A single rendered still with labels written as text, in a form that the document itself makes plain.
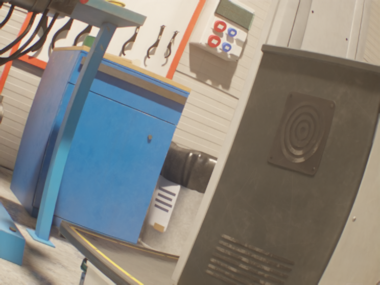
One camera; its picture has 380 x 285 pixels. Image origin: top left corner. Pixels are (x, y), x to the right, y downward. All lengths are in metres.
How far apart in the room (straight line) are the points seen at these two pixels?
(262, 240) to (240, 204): 0.10
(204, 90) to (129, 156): 1.73
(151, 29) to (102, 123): 1.54
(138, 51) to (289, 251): 3.49
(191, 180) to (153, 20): 1.44
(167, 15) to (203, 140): 1.08
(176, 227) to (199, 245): 2.36
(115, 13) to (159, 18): 2.17
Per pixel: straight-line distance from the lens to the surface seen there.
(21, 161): 3.23
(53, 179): 2.37
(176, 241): 3.43
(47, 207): 2.39
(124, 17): 2.22
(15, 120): 3.97
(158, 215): 3.48
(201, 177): 3.36
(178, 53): 4.45
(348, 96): 0.91
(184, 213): 3.41
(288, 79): 1.02
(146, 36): 4.31
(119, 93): 2.95
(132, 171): 3.06
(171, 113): 3.11
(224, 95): 4.77
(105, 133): 2.94
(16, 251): 1.85
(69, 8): 2.00
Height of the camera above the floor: 0.59
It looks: 2 degrees up
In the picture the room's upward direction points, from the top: 20 degrees clockwise
